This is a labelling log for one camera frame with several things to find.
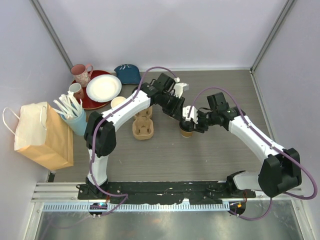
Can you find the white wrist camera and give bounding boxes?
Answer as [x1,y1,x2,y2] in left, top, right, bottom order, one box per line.
[182,105,198,124]
[173,77,189,99]

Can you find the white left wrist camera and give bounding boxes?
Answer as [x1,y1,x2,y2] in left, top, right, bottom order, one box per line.
[173,77,189,99]

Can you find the brown pulp cup carrier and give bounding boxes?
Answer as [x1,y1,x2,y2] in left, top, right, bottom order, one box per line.
[132,106,154,141]

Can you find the stack of black lids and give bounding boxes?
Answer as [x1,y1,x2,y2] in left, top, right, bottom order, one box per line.
[132,86,138,95]

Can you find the small pink floral mug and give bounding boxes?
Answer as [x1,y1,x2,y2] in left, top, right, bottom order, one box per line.
[68,82,85,100]

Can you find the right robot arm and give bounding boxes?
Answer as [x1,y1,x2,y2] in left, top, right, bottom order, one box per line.
[183,92,302,198]

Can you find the brown paper cup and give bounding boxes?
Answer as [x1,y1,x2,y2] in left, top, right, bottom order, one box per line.
[180,128,194,138]

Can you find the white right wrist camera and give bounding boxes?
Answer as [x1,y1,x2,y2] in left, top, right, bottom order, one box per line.
[182,105,198,124]

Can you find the light blue holder cup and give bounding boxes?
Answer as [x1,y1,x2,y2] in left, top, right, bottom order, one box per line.
[60,109,87,136]

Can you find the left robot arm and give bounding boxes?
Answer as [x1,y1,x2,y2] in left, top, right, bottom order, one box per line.
[84,73,189,200]

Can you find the white paper plate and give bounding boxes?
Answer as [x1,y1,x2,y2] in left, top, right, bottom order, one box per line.
[86,74,122,103]

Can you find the stacked brown paper cups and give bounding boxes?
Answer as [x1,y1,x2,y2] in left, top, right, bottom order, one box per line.
[110,96,126,109]

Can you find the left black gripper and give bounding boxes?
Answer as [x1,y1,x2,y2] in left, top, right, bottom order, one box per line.
[159,92,185,122]

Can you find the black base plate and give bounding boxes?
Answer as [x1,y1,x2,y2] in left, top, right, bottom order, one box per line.
[76,181,256,205]

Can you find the aluminium rail frame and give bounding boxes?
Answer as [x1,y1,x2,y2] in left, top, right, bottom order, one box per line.
[31,179,306,213]

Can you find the tall pink floral mug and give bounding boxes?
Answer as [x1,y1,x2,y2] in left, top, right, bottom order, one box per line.
[70,64,94,88]

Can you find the brown paper bag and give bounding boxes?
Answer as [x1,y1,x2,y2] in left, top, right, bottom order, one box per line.
[2,102,74,171]

